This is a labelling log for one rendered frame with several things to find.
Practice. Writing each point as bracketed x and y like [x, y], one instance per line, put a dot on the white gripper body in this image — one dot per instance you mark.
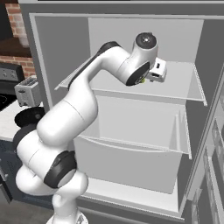
[162, 70]

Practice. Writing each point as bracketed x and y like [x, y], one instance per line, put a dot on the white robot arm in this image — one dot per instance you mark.
[67, 122]

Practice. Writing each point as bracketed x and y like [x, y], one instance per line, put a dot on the yellow lemon wedge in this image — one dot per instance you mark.
[143, 79]

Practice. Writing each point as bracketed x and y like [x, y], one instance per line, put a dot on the clear fridge drawer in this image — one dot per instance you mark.
[131, 128]

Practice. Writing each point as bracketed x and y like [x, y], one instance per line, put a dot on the grey fridge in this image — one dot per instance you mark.
[58, 58]

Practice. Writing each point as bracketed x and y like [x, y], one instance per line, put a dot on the grey fridge door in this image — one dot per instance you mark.
[214, 163]

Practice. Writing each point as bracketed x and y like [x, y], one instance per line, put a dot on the silver toaster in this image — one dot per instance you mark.
[27, 92]

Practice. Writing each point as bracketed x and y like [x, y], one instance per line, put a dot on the black round pan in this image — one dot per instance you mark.
[26, 118]

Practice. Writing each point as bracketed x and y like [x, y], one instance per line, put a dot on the dark wooden shelf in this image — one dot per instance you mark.
[13, 46]

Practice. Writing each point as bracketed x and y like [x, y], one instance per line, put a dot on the black and grey stove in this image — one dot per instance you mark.
[7, 78]

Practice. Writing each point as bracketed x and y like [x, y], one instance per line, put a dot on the dark blue cupboard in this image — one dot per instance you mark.
[11, 163]

